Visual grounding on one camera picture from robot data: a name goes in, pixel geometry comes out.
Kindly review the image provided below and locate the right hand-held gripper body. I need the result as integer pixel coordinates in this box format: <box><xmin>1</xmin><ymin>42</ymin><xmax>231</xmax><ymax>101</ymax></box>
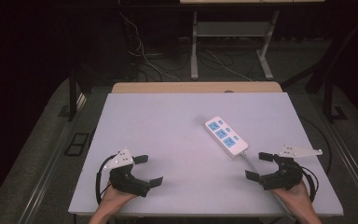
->
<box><xmin>258</xmin><ymin>143</ymin><xmax>324</xmax><ymax>191</ymax></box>

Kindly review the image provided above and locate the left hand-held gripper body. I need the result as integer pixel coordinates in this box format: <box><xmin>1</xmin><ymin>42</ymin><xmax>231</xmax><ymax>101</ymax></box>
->
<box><xmin>103</xmin><ymin>147</ymin><xmax>152</xmax><ymax>198</ymax></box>

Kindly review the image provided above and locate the person's left hand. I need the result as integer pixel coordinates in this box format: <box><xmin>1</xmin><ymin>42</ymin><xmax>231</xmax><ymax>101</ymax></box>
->
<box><xmin>100</xmin><ymin>181</ymin><xmax>138</xmax><ymax>217</ymax></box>

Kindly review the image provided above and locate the person's right hand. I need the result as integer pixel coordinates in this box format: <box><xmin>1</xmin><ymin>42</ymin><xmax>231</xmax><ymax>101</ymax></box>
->
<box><xmin>269</xmin><ymin>180</ymin><xmax>314</xmax><ymax>217</ymax></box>

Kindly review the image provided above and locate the white power strip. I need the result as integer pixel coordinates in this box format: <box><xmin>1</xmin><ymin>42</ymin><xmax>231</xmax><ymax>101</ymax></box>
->
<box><xmin>203</xmin><ymin>116</ymin><xmax>250</xmax><ymax>158</ymax></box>

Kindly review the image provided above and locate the wooden table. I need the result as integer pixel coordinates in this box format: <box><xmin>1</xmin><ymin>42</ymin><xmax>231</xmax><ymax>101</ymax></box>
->
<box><xmin>111</xmin><ymin>81</ymin><xmax>283</xmax><ymax>94</ymax></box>

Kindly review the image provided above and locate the grey metal stand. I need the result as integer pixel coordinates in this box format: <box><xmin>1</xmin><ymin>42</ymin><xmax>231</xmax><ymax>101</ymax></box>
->
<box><xmin>189</xmin><ymin>10</ymin><xmax>282</xmax><ymax>81</ymax></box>

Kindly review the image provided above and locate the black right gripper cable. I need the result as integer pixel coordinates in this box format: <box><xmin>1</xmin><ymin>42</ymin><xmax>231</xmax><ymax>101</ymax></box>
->
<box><xmin>300</xmin><ymin>165</ymin><xmax>320</xmax><ymax>203</ymax></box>

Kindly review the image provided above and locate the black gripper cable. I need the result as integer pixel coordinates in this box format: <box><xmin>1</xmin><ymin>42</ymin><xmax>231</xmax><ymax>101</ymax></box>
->
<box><xmin>300</xmin><ymin>165</ymin><xmax>320</xmax><ymax>203</ymax></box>
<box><xmin>94</xmin><ymin>154</ymin><xmax>118</xmax><ymax>205</ymax></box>

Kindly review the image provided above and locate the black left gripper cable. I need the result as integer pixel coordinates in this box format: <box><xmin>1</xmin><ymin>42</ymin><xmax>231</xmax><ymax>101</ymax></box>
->
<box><xmin>94</xmin><ymin>154</ymin><xmax>118</xmax><ymax>205</ymax></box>

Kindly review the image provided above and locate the black floor cable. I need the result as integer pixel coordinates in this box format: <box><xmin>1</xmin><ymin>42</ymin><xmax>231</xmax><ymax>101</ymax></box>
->
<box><xmin>298</xmin><ymin>116</ymin><xmax>334</xmax><ymax>175</ymax></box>

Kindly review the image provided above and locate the black floor frame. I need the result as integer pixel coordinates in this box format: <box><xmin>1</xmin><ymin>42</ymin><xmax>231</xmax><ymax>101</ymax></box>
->
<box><xmin>63</xmin><ymin>133</ymin><xmax>91</xmax><ymax>158</ymax></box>

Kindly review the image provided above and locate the black metal stand post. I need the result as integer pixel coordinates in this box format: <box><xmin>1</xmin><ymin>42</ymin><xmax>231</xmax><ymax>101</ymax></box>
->
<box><xmin>322</xmin><ymin>18</ymin><xmax>358</xmax><ymax>123</ymax></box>
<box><xmin>67</xmin><ymin>60</ymin><xmax>79</xmax><ymax>122</ymax></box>

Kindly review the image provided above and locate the white floor cable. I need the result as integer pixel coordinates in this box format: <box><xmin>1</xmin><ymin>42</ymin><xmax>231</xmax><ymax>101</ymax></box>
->
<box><xmin>118</xmin><ymin>11</ymin><xmax>182</xmax><ymax>82</ymax></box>

